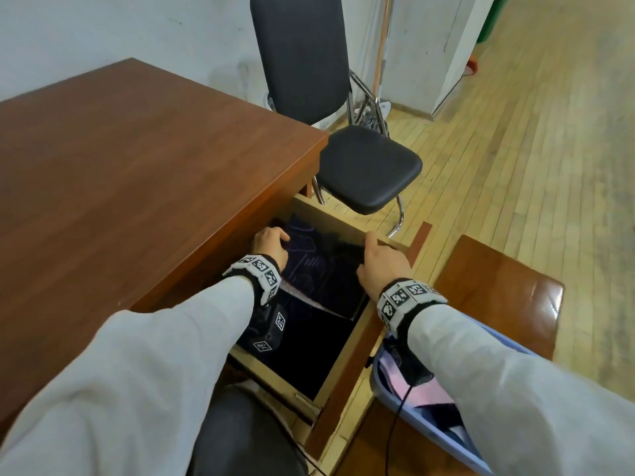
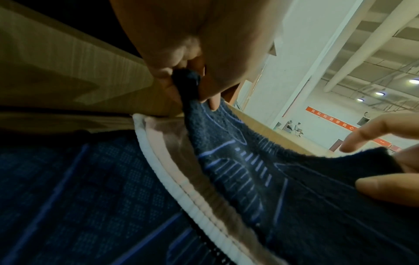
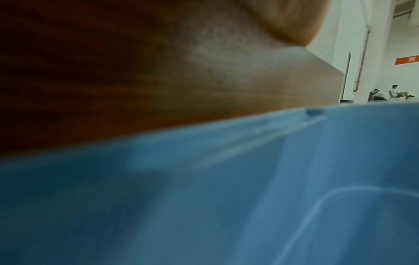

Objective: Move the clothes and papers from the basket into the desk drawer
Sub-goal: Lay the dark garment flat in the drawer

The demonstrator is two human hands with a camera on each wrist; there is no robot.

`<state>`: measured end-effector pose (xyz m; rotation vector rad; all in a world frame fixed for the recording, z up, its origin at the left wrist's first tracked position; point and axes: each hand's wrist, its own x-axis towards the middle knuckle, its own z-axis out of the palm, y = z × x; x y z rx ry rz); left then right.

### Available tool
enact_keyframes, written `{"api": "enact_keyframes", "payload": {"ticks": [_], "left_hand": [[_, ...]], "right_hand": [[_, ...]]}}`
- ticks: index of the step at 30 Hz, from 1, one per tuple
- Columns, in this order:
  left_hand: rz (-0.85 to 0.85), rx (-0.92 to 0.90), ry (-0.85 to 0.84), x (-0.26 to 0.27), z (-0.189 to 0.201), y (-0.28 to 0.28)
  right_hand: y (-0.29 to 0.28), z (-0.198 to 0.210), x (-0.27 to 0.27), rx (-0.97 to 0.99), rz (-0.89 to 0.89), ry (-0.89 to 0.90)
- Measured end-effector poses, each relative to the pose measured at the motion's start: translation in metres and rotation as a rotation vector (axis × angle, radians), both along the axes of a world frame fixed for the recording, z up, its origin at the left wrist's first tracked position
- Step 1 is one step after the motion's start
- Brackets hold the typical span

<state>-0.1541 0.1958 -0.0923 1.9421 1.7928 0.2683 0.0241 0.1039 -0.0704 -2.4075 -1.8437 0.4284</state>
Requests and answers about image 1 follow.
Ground brown wooden desk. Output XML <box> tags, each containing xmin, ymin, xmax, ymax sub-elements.
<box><xmin>0</xmin><ymin>58</ymin><xmax>330</xmax><ymax>437</ymax></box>

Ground brown wooden bench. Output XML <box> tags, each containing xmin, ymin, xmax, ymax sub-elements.
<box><xmin>332</xmin><ymin>235</ymin><xmax>566</xmax><ymax>476</ymax></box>

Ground light blue plastic basin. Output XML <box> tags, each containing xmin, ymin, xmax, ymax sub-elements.
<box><xmin>369</xmin><ymin>323</ymin><xmax>540</xmax><ymax>476</ymax></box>

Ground wooden mop stick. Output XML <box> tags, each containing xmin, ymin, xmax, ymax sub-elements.
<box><xmin>372</xmin><ymin>0</ymin><xmax>396</xmax><ymax>102</ymax></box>

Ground person's right forearm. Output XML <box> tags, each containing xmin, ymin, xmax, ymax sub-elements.
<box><xmin>407</xmin><ymin>301</ymin><xmax>635</xmax><ymax>476</ymax></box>

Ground black padded metal chair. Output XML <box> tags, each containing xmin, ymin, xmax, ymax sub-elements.
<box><xmin>249</xmin><ymin>0</ymin><xmax>424</xmax><ymax>239</ymax></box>

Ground grey mop head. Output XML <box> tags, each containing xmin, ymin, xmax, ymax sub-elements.
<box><xmin>355</xmin><ymin>99</ymin><xmax>394</xmax><ymax>130</ymax></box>

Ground right wristband with marker tags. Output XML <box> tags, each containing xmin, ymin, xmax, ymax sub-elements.
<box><xmin>376</xmin><ymin>278</ymin><xmax>449</xmax><ymax>338</ymax></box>

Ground wristband with marker tags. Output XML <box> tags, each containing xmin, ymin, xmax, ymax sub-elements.
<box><xmin>222</xmin><ymin>255</ymin><xmax>282</xmax><ymax>307</ymax></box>
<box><xmin>376</xmin><ymin>278</ymin><xmax>449</xmax><ymax>338</ymax></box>

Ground green trash bin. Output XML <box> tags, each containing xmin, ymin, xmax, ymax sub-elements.
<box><xmin>476</xmin><ymin>0</ymin><xmax>512</xmax><ymax>44</ymax></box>

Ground wooden drawer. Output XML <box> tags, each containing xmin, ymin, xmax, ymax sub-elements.
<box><xmin>227</xmin><ymin>192</ymin><xmax>433</xmax><ymax>461</ymax></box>

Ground pink cloth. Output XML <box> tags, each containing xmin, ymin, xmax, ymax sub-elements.
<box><xmin>382</xmin><ymin>362</ymin><xmax>478</xmax><ymax>448</ymax></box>

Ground person's grey trouser legs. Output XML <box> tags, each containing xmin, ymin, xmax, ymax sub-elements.
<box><xmin>188</xmin><ymin>383</ymin><xmax>312</xmax><ymax>476</ymax></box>

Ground person's left forearm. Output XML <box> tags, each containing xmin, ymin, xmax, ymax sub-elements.
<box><xmin>0</xmin><ymin>276</ymin><xmax>257</xmax><ymax>476</ymax></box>

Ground person's right hand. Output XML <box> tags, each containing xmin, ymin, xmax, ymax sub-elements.
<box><xmin>356</xmin><ymin>231</ymin><xmax>413</xmax><ymax>299</ymax></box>

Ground person's left hand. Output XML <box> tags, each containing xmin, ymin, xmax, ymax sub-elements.
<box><xmin>250</xmin><ymin>226</ymin><xmax>292</xmax><ymax>273</ymax></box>

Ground left wristband with marker tags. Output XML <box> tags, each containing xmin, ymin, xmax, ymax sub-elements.
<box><xmin>222</xmin><ymin>255</ymin><xmax>282</xmax><ymax>307</ymax></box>

